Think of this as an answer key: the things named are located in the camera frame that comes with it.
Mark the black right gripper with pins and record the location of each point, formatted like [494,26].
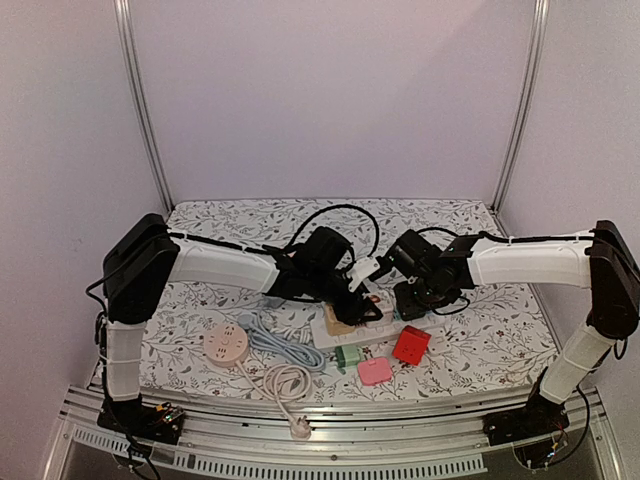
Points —
[417,299]

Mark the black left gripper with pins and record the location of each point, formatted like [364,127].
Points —
[366,306]

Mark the white power strip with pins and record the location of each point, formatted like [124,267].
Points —
[364,336]

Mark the beige cube socket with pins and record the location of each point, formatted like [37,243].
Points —
[333,326]

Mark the red cube socket adapter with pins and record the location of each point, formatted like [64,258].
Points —
[411,345]

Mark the green plug adapter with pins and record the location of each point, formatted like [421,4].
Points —
[347,356]

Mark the pink plug adapter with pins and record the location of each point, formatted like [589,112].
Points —
[374,371]

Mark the white floral cube socket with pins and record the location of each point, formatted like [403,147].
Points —
[385,302]

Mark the round pink power socket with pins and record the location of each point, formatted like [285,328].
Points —
[226,345]

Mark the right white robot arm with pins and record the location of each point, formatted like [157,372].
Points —
[588,282]

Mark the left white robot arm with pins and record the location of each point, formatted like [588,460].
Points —
[151,257]

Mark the light blue power strip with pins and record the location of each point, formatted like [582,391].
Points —
[272,303]

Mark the floral patterned table mat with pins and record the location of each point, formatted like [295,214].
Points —
[500,341]

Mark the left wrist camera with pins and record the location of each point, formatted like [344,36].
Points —
[367,268]

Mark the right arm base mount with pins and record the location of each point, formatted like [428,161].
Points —
[536,434]

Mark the aluminium front rail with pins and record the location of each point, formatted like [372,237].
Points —
[439,438]

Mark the right aluminium corner post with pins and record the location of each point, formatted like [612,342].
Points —
[532,65]

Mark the aluminium corner post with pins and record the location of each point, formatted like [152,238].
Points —
[532,65]
[124,22]

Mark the left aluminium corner post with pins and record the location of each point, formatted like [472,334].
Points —
[124,22]

